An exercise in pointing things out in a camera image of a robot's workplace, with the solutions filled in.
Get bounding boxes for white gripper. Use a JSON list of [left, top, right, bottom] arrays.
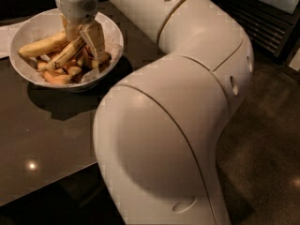
[[55, 0, 105, 60]]

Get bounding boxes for long top yellow banana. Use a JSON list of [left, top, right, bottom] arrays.
[[18, 31, 68, 57]]

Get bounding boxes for long yellow banana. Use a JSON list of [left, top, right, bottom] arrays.
[[18, 31, 68, 57], [47, 37, 85, 70]]

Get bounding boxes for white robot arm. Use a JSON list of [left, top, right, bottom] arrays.
[[55, 0, 254, 225]]

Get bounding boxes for right small orange banana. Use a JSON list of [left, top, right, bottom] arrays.
[[91, 52, 112, 66]]

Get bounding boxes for middle small banana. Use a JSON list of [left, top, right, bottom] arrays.
[[64, 60, 82, 77]]

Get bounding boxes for white ceramic bowl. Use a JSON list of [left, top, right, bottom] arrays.
[[9, 8, 124, 92]]

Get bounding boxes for bottom left small banana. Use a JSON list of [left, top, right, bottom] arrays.
[[42, 71, 72, 85]]

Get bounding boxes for dark cabinet row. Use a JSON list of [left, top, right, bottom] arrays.
[[0, 0, 56, 21]]

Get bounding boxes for white napkin at left edge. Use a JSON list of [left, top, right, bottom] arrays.
[[0, 22, 22, 59]]

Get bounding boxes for dark appliance with vent grille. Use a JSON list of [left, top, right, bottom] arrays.
[[211, 0, 300, 64]]

